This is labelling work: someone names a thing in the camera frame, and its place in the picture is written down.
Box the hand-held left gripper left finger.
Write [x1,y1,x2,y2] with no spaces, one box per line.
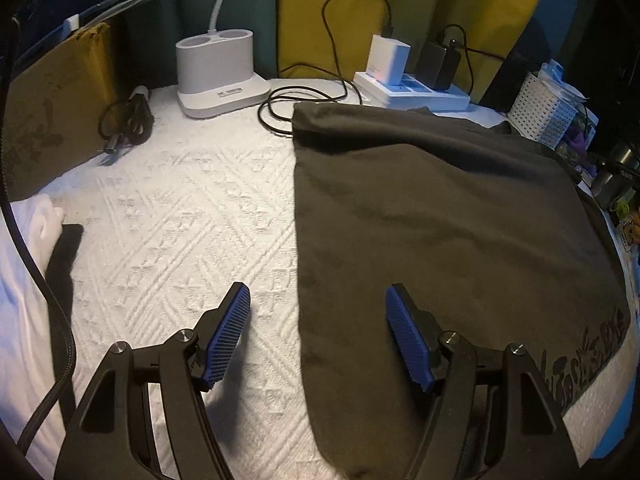
[52,282,251,480]

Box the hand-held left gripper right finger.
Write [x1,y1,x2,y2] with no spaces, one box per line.
[384,283,583,480]

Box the brown t-shirt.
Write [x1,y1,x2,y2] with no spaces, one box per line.
[291,101,632,479]

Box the white textured tablecloth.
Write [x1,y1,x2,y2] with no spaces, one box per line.
[0,77,640,480]

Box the black cloth strip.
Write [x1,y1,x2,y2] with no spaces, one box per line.
[44,224,85,288]

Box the white power strip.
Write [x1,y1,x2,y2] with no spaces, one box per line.
[353,71,472,112]

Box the white bear mug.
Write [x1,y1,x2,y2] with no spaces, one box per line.
[617,210,640,254]

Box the white desk lamp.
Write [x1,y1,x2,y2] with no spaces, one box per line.
[175,0,272,120]

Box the white perforated basket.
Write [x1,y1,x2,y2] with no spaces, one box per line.
[510,71,582,150]

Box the steel tumbler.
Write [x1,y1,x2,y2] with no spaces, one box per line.
[590,140,640,212]

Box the black charger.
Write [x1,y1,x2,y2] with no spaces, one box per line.
[416,40,460,91]

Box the white charger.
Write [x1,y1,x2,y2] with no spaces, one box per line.
[367,35,411,86]

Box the cardboard box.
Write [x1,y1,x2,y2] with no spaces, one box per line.
[0,20,121,202]

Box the blue white tube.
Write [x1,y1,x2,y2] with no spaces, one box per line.
[537,59,587,102]

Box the yellow curtain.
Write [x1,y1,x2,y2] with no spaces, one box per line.
[277,0,546,106]

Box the teal curtain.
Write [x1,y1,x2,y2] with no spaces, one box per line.
[120,0,281,90]

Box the black braided cable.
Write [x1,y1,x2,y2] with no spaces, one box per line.
[0,10,76,457]

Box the coiled black cable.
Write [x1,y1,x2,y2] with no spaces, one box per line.
[97,85,155,156]

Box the black charger cable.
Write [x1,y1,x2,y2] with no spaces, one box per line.
[257,0,396,139]
[435,22,508,98]

